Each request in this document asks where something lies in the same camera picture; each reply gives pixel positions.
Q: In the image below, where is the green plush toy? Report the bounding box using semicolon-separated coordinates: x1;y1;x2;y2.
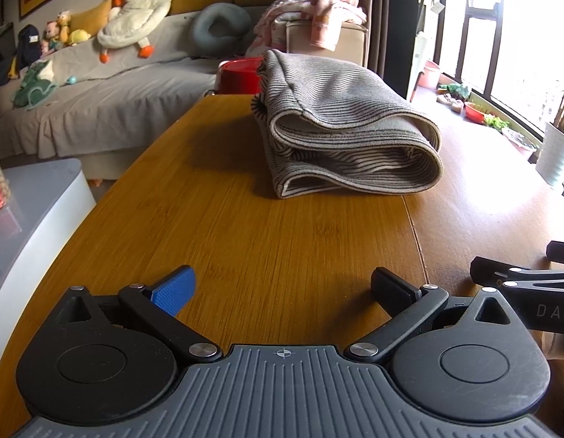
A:
13;60;55;110

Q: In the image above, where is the green leafy bundle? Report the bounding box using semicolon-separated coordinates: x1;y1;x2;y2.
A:
439;83;471;99

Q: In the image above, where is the red plastic basin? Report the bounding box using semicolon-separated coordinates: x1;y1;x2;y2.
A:
217;57;264;96

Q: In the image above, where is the white ribbed plant pot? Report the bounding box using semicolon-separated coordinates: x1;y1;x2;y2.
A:
535;122;564;190

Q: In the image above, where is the white duck plush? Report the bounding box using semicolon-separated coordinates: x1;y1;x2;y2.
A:
97;0;174;64

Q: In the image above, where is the small pink doll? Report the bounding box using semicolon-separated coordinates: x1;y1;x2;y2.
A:
40;20;64;58

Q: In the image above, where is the pair of small shoes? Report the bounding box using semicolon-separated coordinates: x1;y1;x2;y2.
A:
437;93;465;112

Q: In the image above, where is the white standing appliance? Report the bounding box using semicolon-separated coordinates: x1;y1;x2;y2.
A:
407;27;440;101

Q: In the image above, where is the beige storage box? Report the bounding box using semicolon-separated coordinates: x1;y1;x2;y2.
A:
284;20;369;69

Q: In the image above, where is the red bowl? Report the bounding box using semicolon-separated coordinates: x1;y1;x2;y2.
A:
464;101;488;124

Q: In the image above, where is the pink clothes pile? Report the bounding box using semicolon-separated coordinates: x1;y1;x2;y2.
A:
246;0;368;58

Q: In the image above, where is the dark brown curtain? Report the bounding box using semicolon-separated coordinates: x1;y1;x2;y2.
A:
366;0;422;101

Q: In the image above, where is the yellow throw pillow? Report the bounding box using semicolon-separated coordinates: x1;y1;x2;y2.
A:
70;0;114;35

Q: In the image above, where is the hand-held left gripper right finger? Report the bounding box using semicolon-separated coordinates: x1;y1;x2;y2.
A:
345;266;528;368

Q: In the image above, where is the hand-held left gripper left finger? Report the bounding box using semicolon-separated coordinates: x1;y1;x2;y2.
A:
49;265;223;364

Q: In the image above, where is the grey neck pillow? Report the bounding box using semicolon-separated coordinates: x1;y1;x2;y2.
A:
188;2;253;59

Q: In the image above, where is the black penguin plush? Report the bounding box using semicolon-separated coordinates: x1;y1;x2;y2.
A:
8;24;41;78

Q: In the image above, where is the black window frame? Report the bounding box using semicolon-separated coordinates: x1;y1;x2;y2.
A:
434;0;564;138

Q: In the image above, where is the pink planter bowl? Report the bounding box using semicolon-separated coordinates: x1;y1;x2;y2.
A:
501;128;539;160

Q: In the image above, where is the small orange plush toy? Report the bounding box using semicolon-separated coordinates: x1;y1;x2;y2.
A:
56;10;74;46

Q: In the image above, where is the grey covered sofa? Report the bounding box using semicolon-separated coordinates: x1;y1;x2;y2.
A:
0;0;369;181

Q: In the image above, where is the pink plastic basin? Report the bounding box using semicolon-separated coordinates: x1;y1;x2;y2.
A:
421;59;442;89

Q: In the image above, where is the striped knit garment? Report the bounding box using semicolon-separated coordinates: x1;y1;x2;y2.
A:
251;49;443;199

